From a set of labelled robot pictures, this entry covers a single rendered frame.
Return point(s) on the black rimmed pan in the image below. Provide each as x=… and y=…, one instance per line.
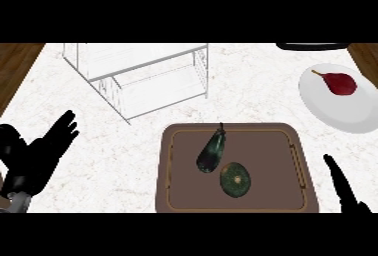
x=313, y=46

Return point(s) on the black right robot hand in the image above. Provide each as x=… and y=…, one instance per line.
x=342, y=190

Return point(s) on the round green squash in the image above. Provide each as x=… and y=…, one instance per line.
x=236, y=180

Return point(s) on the dark green eggplant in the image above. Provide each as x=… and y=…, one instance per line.
x=212, y=153

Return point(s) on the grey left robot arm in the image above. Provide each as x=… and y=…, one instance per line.
x=17, y=202

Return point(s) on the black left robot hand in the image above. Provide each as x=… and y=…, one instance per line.
x=42, y=156

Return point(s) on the brown tray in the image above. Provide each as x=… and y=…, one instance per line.
x=237, y=168

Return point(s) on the red pear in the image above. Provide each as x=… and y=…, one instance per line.
x=341, y=83

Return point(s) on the white plate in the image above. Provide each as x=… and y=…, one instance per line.
x=341, y=100

